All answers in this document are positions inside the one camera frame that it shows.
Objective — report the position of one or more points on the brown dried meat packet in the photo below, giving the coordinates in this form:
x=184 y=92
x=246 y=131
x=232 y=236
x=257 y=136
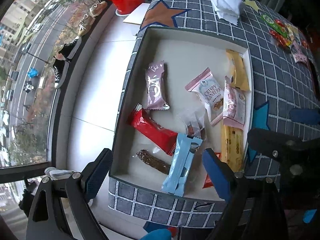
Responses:
x=155 y=162

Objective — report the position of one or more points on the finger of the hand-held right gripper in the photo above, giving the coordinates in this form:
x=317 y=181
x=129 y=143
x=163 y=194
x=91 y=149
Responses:
x=305 y=116
x=265 y=138

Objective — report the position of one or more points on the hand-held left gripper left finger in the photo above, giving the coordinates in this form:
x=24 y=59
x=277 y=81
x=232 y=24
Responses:
x=98 y=172

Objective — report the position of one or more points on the gold snack packet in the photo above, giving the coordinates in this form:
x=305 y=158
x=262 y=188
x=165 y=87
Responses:
x=240 y=73

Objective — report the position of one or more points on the white tissue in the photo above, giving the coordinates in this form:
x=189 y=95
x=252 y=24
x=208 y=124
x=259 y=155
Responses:
x=225 y=5

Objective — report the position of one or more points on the white cardboard box tray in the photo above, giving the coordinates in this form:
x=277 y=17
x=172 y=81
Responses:
x=175 y=55

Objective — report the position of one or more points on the yellow snack packet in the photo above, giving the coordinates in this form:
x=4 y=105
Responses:
x=292 y=33

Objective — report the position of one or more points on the small red printed packet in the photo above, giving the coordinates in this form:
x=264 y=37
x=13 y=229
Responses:
x=207 y=181

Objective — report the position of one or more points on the white flat board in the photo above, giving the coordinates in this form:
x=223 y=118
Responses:
x=135 y=15

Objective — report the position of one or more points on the black white sneaker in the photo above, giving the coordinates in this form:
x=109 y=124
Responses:
x=71 y=47
x=61 y=72

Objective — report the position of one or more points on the clear sausage snack packet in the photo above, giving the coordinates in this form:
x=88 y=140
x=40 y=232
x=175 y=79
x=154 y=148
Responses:
x=192 y=120

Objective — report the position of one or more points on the beige shoe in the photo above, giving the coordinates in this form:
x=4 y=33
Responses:
x=98 y=8
x=86 y=25

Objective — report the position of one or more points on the yellow cake clear packet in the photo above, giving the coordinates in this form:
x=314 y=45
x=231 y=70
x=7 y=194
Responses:
x=232 y=150

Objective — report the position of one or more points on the white plastic object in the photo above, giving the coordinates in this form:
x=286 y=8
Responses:
x=58 y=173

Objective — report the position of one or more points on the green snack packet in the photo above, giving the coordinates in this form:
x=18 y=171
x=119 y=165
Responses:
x=271 y=21

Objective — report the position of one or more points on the light blue snack packet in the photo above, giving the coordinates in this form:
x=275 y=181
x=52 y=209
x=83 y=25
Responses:
x=178 y=170

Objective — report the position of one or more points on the pink white cookie packet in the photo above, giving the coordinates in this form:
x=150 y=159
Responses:
x=207 y=92

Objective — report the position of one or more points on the glass window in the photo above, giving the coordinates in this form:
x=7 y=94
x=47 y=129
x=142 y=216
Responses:
x=25 y=55

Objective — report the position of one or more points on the mauve swirl snack packet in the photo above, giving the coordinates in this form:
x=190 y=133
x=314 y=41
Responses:
x=156 y=87

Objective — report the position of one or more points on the pale pink snack packet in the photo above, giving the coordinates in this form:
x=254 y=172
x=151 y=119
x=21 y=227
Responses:
x=233 y=105

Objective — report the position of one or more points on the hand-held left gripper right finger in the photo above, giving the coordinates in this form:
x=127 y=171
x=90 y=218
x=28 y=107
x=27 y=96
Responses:
x=215 y=170

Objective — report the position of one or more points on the pink white snack packet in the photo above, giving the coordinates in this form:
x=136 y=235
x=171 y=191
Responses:
x=298 y=55

